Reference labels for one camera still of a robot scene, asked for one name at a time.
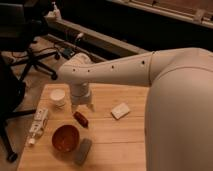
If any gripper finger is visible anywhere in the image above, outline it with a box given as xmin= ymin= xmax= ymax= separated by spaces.
xmin=72 ymin=106 xmax=77 ymax=114
xmin=88 ymin=104 xmax=95 ymax=112

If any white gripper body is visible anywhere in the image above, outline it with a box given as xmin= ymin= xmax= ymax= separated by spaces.
xmin=70 ymin=83 xmax=92 ymax=108

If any dark red pepper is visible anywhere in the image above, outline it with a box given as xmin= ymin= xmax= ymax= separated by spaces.
xmin=74 ymin=112 xmax=89 ymax=128

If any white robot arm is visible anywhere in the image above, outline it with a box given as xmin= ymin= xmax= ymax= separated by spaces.
xmin=59 ymin=48 xmax=213 ymax=171

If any brown ceramic bowl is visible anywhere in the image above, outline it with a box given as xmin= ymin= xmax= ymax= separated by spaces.
xmin=52 ymin=125 xmax=80 ymax=152

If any white rectangular block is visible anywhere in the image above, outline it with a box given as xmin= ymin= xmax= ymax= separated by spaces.
xmin=111 ymin=103 xmax=130 ymax=120

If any power strip on floor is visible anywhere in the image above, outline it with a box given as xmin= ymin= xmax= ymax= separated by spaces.
xmin=61 ymin=48 xmax=75 ymax=60

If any grey rectangular sponge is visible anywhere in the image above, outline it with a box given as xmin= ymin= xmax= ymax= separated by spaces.
xmin=74 ymin=138 xmax=92 ymax=165

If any black chair at left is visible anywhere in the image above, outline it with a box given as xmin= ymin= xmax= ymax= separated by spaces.
xmin=0 ymin=57 xmax=36 ymax=163

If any white spray bottle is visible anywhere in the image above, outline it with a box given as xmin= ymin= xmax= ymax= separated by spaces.
xmin=48 ymin=2 xmax=61 ymax=20

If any black office chair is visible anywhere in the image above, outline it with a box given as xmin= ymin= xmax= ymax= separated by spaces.
xmin=0 ymin=0 xmax=60 ymax=81

